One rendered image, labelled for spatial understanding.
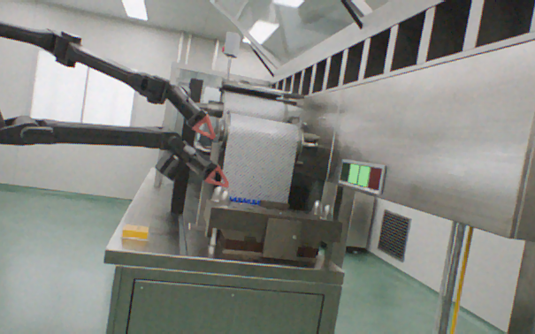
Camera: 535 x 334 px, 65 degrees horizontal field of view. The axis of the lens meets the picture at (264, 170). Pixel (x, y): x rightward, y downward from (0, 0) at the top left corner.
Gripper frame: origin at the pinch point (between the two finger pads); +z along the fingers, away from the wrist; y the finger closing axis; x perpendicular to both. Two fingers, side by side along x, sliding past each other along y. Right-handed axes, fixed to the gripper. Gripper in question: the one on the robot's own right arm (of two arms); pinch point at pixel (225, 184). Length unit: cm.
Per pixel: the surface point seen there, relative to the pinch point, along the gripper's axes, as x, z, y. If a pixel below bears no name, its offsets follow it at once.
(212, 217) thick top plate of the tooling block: -9.3, -0.7, 19.9
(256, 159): 12.5, 2.6, 0.3
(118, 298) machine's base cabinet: -39.6, -8.3, 25.8
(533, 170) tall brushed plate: 31, 20, 84
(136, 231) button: -25.9, -14.3, 13.3
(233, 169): 5.4, -1.2, 0.2
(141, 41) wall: 85, -145, -557
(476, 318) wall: 39, 281, -171
